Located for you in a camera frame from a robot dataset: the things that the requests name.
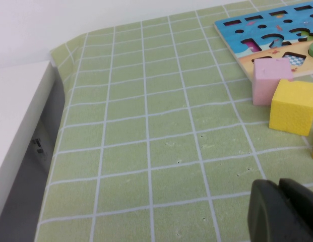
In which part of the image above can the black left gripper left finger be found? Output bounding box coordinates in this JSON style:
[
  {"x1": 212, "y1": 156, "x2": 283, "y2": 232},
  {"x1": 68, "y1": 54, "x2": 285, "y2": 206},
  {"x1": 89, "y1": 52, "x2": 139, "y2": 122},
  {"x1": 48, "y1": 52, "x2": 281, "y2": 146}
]
[{"x1": 247, "y1": 179, "x2": 313, "y2": 242}]

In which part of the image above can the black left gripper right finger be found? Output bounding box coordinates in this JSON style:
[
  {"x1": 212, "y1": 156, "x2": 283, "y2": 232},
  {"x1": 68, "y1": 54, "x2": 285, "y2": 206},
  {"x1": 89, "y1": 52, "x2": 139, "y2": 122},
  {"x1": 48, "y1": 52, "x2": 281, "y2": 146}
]
[{"x1": 279, "y1": 178, "x2": 313, "y2": 242}]

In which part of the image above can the green number three piece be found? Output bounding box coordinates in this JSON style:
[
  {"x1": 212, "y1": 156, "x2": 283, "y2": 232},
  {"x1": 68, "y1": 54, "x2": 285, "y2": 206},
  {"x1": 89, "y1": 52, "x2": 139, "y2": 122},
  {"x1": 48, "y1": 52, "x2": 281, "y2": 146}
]
[{"x1": 299, "y1": 30, "x2": 313, "y2": 42}]

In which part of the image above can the colourful wooden puzzle board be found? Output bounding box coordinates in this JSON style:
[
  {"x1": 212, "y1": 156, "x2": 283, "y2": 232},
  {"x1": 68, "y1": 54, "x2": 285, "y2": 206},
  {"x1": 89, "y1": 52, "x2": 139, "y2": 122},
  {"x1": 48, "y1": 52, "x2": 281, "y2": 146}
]
[{"x1": 214, "y1": 0, "x2": 313, "y2": 83}]

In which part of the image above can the yellow wooden cube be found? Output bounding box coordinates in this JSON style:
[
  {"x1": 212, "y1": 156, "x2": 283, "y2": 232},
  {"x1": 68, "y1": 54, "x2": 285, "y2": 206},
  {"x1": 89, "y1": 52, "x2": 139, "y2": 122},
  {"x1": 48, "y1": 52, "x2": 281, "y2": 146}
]
[{"x1": 269, "y1": 79, "x2": 313, "y2": 137}]

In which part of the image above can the pink wooden cube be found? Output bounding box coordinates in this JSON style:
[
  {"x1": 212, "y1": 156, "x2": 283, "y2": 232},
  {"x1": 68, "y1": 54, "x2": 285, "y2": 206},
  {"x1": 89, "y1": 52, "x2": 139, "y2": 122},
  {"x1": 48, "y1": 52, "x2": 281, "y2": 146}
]
[{"x1": 252, "y1": 57, "x2": 294, "y2": 106}]

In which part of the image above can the green checked tablecloth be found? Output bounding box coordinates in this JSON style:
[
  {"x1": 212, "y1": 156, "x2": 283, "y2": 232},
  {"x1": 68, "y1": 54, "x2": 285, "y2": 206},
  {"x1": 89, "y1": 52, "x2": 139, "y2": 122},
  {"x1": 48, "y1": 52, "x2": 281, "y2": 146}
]
[{"x1": 34, "y1": 0, "x2": 313, "y2": 242}]

